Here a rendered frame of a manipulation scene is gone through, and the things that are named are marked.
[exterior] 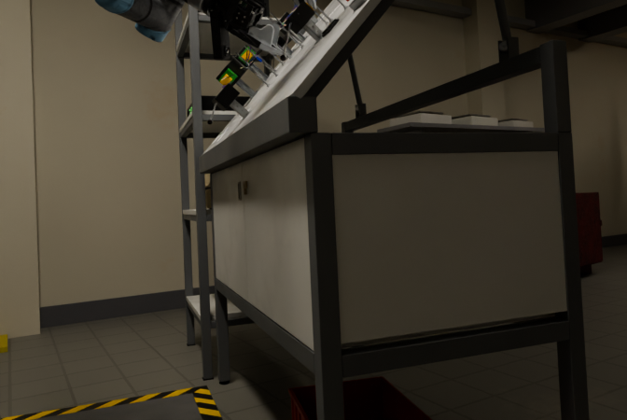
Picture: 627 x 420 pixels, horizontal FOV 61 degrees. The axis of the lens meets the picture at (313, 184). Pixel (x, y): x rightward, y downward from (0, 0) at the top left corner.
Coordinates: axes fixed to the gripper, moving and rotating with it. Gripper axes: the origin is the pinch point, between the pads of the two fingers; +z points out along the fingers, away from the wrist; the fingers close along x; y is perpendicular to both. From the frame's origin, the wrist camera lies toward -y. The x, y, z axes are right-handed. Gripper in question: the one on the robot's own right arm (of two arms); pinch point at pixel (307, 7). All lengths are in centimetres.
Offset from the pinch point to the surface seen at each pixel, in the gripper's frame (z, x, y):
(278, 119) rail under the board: 22.6, -22.2, -28.8
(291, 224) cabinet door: 42, -13, -33
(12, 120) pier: -53, 218, -74
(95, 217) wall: 15, 245, -59
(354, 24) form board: 13.2, -30.1, -10.2
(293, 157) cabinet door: 30.3, -17.2, -27.5
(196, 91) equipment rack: -8, 92, -8
